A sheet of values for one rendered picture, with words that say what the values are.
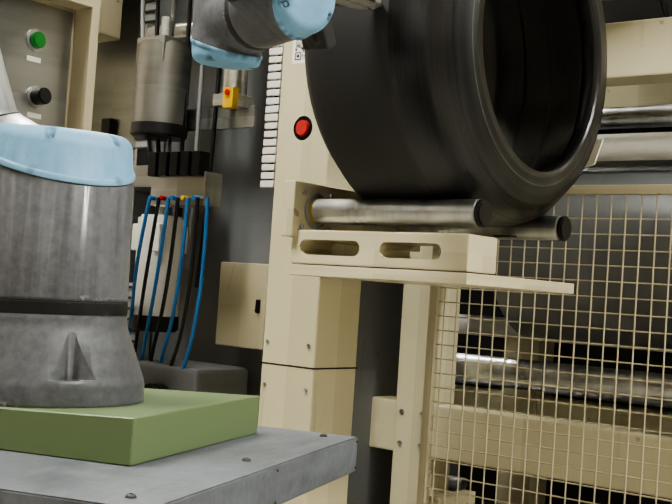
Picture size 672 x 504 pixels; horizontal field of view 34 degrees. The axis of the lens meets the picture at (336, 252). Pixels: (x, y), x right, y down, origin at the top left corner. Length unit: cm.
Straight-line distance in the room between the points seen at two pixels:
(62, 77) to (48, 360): 112
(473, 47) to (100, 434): 94
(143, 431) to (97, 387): 8
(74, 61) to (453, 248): 82
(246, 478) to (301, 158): 116
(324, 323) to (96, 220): 100
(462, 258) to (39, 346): 83
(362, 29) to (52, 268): 82
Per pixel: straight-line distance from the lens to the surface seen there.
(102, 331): 108
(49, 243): 107
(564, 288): 200
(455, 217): 175
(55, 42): 212
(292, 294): 204
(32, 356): 106
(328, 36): 160
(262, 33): 134
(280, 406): 206
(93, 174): 108
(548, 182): 191
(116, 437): 99
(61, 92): 212
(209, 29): 142
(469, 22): 171
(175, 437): 106
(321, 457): 116
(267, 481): 102
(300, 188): 192
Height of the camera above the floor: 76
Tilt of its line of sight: 2 degrees up
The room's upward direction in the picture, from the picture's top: 4 degrees clockwise
